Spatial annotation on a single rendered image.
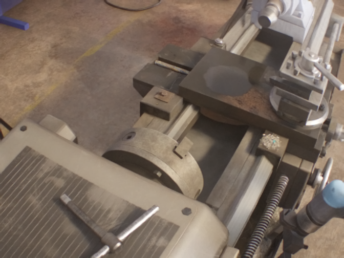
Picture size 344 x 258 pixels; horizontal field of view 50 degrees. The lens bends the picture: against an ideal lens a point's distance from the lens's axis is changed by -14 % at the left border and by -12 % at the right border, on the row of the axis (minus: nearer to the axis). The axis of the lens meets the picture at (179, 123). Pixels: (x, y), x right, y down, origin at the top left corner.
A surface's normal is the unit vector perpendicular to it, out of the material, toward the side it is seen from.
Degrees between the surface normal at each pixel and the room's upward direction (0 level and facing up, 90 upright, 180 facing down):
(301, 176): 90
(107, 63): 0
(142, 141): 9
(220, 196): 0
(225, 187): 0
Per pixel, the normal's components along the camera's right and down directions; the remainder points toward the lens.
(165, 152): 0.34, -0.56
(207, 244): 0.66, -0.26
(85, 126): 0.05, -0.72
